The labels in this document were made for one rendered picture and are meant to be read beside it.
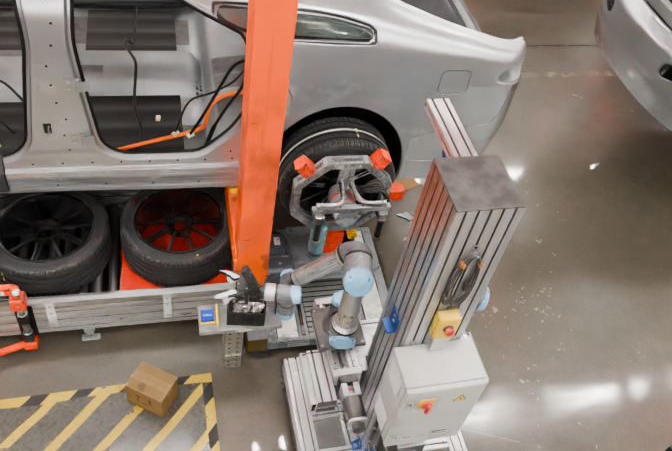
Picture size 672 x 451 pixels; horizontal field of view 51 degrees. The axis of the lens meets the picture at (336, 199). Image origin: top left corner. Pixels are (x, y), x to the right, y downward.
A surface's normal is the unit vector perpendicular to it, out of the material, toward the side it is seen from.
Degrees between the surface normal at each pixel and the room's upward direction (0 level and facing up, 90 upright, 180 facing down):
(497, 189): 0
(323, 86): 90
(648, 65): 87
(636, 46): 87
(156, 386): 0
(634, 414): 0
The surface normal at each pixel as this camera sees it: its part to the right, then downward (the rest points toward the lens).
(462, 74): 0.19, 0.73
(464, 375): 0.15, -0.68
